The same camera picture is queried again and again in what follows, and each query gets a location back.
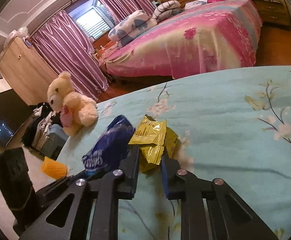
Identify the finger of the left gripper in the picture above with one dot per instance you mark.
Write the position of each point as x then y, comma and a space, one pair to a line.
51, 192

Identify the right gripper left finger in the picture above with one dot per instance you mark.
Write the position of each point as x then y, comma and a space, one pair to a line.
89, 209

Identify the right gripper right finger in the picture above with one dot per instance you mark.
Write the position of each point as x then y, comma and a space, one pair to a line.
210, 209

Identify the blue snack wrapper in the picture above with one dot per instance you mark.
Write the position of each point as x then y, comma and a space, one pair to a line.
110, 148

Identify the yellow-green snack packet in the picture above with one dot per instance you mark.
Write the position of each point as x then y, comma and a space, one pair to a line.
154, 139

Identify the orange plastic cup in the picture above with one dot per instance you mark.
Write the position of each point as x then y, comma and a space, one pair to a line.
53, 168

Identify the grey blue stool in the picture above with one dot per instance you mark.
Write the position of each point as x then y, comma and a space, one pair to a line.
55, 142

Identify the pile of clothes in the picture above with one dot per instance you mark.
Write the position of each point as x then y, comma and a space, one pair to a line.
37, 132

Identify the cream teddy bear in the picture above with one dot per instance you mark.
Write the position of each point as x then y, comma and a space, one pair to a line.
76, 110

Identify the light wooden cabinet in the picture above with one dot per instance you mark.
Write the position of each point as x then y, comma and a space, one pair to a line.
26, 72

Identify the left pink curtain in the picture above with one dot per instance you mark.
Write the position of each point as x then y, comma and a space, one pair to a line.
65, 47

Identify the folded heart-print quilt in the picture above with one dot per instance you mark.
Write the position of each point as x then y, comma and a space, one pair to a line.
131, 27

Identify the window with blinds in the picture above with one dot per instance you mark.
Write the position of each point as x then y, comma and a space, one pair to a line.
92, 17

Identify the bed with pink sheet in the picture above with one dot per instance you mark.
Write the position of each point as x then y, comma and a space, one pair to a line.
215, 36

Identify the folded striped quilt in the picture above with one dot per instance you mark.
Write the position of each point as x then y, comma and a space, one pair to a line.
167, 10

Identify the white pillow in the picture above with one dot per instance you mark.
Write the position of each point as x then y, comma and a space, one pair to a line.
194, 4

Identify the wooden nightstand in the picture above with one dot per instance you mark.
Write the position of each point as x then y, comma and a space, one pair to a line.
273, 12

